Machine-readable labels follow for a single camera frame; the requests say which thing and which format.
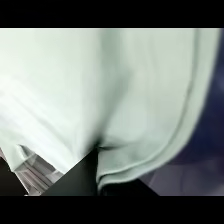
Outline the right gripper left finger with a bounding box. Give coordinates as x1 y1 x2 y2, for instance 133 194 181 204
42 148 100 197

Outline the pale green shirt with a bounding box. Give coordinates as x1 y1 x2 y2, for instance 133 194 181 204
0 28 222 194

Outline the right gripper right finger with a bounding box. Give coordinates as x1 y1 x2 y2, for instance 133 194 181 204
100 179 160 197

